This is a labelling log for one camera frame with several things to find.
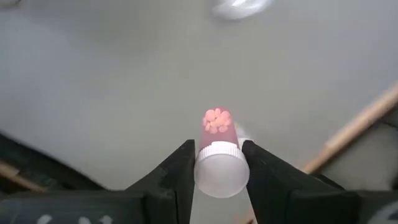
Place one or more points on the pink medicine bottle white cap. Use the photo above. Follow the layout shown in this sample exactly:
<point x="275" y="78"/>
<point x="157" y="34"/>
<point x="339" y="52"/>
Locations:
<point x="220" y="168"/>

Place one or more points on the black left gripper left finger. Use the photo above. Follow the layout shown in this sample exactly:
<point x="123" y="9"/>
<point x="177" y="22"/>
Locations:
<point x="168" y="199"/>

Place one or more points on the black table frame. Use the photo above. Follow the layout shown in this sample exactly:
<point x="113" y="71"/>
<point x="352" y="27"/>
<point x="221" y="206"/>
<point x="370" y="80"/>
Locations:
<point x="37" y="168"/>

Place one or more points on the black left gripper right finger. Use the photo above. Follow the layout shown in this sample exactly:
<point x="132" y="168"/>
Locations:
<point x="280" y="199"/>

